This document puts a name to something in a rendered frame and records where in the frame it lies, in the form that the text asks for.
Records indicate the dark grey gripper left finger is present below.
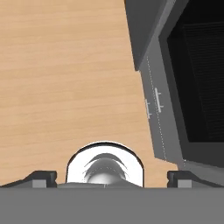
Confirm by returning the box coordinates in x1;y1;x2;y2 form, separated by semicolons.
0;170;58;189

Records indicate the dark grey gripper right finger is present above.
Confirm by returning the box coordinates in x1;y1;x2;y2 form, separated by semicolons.
166;170;224;189

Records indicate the white round domed object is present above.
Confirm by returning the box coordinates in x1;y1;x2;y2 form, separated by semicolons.
66;141;145;188

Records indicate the grey cupboard door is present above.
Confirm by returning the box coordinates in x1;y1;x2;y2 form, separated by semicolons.
145;34;187;165
138;55;167;162

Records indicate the pale grey bar handle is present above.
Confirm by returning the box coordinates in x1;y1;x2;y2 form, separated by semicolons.
154;87;165;114
144;98;153;120

